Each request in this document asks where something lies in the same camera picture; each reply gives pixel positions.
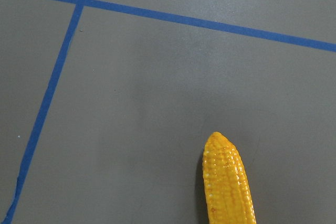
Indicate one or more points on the yellow toy corn cob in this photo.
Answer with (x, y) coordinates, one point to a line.
(226, 185)

